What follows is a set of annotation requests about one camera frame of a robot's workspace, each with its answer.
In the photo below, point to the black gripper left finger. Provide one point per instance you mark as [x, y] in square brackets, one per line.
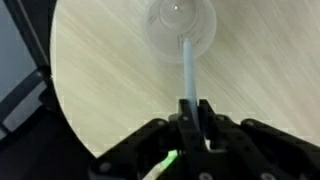
[160, 143]

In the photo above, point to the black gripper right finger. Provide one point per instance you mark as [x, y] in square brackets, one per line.
[253, 150]

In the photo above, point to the clear plastic cup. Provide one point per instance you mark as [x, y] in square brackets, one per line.
[166, 36]

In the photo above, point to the light blue pen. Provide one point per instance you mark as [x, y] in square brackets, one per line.
[190, 76]

